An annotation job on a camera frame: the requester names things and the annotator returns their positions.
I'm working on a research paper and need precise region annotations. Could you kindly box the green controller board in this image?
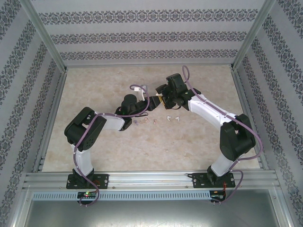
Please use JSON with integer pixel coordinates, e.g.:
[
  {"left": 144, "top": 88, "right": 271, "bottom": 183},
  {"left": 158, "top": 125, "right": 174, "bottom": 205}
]
[
  {"left": 77, "top": 192, "right": 98, "bottom": 199},
  {"left": 211, "top": 192, "right": 227, "bottom": 201}
]

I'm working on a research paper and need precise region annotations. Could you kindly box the grey metal sheet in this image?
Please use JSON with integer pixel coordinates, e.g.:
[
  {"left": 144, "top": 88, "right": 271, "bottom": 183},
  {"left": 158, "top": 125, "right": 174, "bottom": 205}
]
[{"left": 23, "top": 200, "right": 285, "bottom": 227}]

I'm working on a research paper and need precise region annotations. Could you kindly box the aluminium wall bottom rail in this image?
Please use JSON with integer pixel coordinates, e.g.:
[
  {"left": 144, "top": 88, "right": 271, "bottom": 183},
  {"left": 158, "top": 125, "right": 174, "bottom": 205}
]
[{"left": 65, "top": 63, "right": 235, "bottom": 70}]

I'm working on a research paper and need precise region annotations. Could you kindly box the aluminium side rail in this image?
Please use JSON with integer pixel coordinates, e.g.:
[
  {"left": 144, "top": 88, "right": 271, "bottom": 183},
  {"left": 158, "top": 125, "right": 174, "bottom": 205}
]
[
  {"left": 231, "top": 67, "right": 269, "bottom": 171},
  {"left": 33, "top": 70, "right": 68, "bottom": 173}
]

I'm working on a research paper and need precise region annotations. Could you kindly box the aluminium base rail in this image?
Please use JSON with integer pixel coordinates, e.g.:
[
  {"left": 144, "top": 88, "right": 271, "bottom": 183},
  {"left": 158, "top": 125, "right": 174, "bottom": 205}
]
[{"left": 22, "top": 171, "right": 277, "bottom": 191}]

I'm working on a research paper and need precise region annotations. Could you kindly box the grey slotted cable duct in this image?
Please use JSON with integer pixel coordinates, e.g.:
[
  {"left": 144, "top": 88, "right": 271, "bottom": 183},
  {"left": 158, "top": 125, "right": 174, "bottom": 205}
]
[{"left": 32, "top": 191, "right": 211, "bottom": 201}]

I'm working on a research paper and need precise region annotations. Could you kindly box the aluminium frame post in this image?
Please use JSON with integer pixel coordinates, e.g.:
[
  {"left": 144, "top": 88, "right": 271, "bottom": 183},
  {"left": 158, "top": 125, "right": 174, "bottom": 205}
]
[
  {"left": 231, "top": 0, "right": 277, "bottom": 71},
  {"left": 20, "top": 0, "right": 68, "bottom": 73}
]

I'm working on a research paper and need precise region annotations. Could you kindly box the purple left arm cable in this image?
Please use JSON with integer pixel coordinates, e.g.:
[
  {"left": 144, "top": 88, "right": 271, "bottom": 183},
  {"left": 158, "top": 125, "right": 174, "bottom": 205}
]
[{"left": 72, "top": 84, "right": 151, "bottom": 208}]

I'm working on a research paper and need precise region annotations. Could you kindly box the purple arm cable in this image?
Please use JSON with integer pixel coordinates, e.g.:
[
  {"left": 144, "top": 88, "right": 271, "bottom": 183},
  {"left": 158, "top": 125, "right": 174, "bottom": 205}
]
[
  {"left": 72, "top": 84, "right": 151, "bottom": 208},
  {"left": 181, "top": 65, "right": 264, "bottom": 205}
]

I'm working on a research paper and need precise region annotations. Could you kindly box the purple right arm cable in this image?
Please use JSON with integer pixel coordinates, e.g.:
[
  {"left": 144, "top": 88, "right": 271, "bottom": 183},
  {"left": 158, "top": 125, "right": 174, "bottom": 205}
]
[{"left": 181, "top": 65, "right": 264, "bottom": 205}]

